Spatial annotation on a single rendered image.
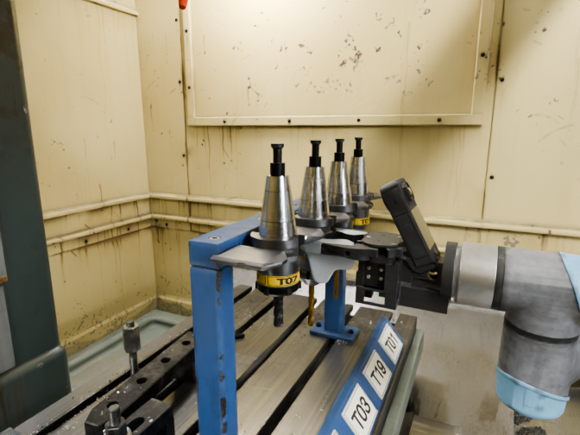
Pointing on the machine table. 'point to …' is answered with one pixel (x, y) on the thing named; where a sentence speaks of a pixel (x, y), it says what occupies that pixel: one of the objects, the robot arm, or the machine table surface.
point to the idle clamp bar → (147, 390)
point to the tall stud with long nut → (131, 339)
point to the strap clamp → (161, 418)
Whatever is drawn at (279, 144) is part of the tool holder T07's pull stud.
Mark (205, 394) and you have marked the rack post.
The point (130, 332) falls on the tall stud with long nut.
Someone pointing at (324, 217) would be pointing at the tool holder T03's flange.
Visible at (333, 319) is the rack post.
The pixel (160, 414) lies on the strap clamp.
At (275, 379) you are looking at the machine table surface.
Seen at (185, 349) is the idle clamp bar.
